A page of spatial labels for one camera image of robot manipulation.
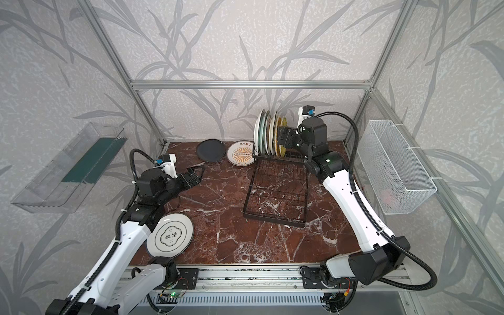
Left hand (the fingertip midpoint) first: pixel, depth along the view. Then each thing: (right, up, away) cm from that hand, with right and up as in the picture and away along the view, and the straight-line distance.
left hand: (200, 164), depth 74 cm
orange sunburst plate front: (+26, +14, +3) cm, 30 cm away
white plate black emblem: (-15, -32, +10) cm, 37 cm away
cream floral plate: (+27, +12, +2) cm, 30 cm away
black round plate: (-7, +7, +44) cm, 45 cm away
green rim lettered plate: (+23, +13, +1) cm, 26 cm away
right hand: (+34, +15, -3) cm, 37 cm away
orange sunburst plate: (+11, +5, +41) cm, 42 cm away
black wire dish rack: (+31, -14, +25) cm, 42 cm away
